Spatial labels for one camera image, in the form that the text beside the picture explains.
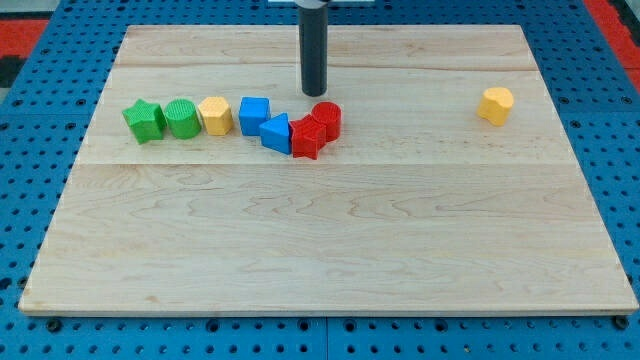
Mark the blue triangle block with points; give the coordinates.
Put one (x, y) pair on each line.
(275, 134)

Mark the blue cube block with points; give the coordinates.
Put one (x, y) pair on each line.
(252, 113)

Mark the red star block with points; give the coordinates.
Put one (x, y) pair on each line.
(308, 137)

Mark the red cylinder block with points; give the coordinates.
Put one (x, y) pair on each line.
(330, 115)

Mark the yellow hexagon block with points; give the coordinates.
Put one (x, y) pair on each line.
(216, 115)

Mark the light wooden board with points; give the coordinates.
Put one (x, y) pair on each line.
(419, 209)

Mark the green cylinder block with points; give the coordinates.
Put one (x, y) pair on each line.
(182, 118)

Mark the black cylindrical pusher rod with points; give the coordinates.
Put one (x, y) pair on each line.
(313, 39)

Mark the green star block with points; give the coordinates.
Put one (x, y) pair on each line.
(145, 120)

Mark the yellow heart block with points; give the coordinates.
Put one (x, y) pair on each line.
(495, 105)

